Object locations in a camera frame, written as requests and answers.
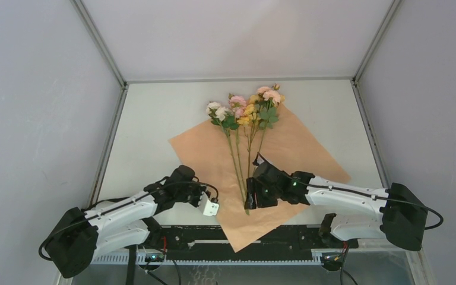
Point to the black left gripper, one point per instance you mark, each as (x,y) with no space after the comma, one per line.
(200,189)

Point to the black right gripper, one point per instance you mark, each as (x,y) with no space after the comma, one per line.
(253,186)

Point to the orange green wrapping paper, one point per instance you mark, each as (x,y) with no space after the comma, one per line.
(289,145)

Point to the yellow fake flower stem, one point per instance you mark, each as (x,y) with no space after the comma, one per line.
(247,117)

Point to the white fake flower stem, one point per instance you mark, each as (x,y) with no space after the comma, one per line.
(222,116)

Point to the pink fake flower stem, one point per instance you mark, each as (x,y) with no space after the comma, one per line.
(238,130)
(268,101)

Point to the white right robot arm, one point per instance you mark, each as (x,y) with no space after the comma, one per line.
(394,214)

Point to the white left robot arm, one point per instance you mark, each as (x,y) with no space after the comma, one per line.
(81,236)

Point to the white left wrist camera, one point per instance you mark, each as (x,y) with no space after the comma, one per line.
(207,207)

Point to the black mounting base rail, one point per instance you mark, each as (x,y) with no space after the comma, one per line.
(294,243)

